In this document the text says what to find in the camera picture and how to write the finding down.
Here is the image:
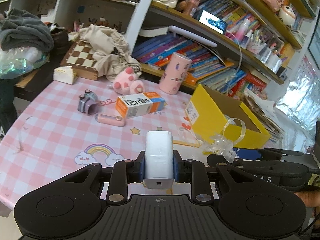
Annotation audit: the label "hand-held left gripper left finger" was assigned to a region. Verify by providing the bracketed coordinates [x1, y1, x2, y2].
[64, 151, 146, 203]

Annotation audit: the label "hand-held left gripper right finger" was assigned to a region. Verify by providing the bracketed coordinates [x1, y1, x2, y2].
[173, 151, 253, 203]

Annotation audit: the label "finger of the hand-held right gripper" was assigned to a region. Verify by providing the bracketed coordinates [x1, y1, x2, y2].
[207, 154, 253, 167]
[232, 147, 285, 161]

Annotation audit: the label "clear ribbon bead bow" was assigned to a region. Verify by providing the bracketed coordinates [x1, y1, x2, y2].
[179, 117, 247, 163]

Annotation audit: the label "white power adapter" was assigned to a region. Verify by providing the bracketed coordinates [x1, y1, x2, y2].
[143, 130, 174, 190]

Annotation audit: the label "yellow cardboard box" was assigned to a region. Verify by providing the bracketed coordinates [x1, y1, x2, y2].
[185, 84, 272, 153]

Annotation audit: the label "small pink stick device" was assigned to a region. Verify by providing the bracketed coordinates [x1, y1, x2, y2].
[95, 113, 125, 127]

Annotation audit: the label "orange white toothpaste box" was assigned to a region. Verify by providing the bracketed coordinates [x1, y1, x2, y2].
[115, 92, 166, 120]

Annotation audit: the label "person's right hand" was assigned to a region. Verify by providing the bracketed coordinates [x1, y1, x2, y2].
[294, 191, 320, 208]

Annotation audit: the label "stack of loose papers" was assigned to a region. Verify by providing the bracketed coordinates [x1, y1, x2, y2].
[244, 90, 286, 142]

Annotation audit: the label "silver foil sheet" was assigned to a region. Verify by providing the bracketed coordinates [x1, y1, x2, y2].
[274, 67, 320, 132]

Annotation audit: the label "pink plush paws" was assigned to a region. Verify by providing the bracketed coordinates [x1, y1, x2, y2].
[111, 66, 145, 96]

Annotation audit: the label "pink printed cylinder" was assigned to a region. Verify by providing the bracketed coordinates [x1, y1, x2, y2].
[159, 52, 192, 95]

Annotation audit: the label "pink checked tablecloth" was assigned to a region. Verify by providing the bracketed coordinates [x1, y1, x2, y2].
[0, 75, 200, 210]

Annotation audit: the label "row of children's books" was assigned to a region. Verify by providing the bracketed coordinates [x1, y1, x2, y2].
[132, 34, 247, 93]

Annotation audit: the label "white wedge paper box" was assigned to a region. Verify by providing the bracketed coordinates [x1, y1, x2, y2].
[53, 66, 78, 84]

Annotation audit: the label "wooden chessboard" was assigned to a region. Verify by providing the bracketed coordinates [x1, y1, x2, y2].
[60, 39, 101, 81]

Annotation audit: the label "beige cloth bag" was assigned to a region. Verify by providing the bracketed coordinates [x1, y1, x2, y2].
[79, 24, 142, 82]

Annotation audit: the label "white flat lamp bar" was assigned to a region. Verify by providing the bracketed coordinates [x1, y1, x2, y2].
[169, 25, 218, 48]

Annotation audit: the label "phone with lit screen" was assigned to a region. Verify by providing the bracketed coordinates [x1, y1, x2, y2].
[199, 9, 228, 35]

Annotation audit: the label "white bookshelf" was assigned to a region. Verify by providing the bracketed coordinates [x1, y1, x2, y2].
[0, 0, 315, 90]

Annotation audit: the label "iridescent plastic bag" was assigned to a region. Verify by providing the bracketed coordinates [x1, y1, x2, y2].
[0, 47, 50, 80]

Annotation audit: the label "grey folded cloth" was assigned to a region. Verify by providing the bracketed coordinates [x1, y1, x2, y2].
[0, 8, 54, 53]

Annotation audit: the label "white charging cable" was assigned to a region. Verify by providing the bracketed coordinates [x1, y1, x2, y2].
[225, 30, 243, 87]

